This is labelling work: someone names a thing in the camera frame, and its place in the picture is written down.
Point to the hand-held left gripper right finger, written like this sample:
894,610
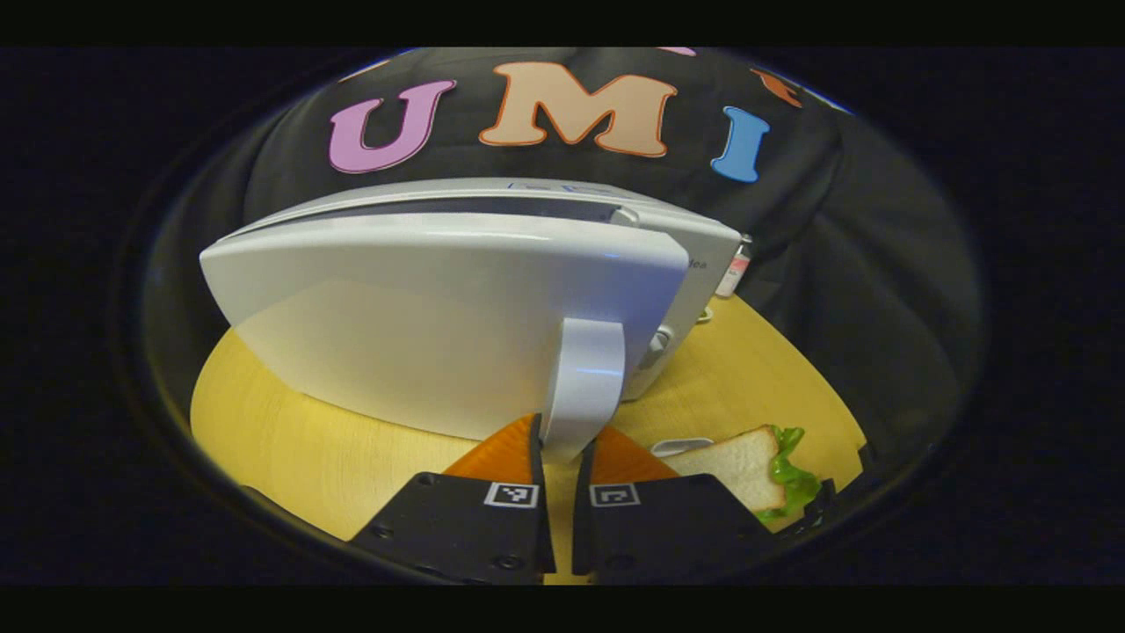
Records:
668,527

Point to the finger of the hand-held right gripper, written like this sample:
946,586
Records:
822,505

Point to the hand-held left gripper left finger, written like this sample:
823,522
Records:
457,527

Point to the white bread lettuce sandwich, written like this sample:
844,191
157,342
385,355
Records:
734,466

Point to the white microwave oven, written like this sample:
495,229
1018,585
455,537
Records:
439,308

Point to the small white ridged tray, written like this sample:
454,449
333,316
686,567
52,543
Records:
681,446

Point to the clear bottle with pink label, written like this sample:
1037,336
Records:
733,268

